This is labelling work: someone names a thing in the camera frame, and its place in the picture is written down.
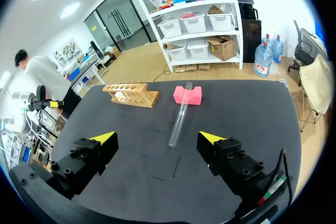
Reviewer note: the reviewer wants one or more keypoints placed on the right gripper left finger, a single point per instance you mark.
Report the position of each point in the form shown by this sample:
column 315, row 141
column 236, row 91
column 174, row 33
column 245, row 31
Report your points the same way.
column 86, row 155

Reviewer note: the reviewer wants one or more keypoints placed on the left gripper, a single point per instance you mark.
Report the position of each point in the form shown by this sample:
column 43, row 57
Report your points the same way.
column 39, row 100

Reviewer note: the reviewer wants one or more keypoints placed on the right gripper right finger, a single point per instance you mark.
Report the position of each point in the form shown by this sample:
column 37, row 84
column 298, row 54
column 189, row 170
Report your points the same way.
column 231, row 161

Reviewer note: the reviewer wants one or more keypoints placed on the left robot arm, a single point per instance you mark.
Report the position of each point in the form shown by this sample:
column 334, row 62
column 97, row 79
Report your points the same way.
column 15, row 108

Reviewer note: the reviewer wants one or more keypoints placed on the clear glass test tube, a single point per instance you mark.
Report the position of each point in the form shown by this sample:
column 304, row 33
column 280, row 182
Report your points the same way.
column 180, row 115

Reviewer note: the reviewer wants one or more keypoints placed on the wooden test tube rack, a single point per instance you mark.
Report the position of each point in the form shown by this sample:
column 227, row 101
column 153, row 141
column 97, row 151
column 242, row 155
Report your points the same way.
column 131, row 95

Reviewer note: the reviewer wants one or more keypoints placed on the person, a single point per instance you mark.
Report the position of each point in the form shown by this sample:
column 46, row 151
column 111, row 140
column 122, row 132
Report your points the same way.
column 47, row 77

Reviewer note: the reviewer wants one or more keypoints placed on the pink foam block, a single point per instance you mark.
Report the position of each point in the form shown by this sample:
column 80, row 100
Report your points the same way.
column 191, row 95

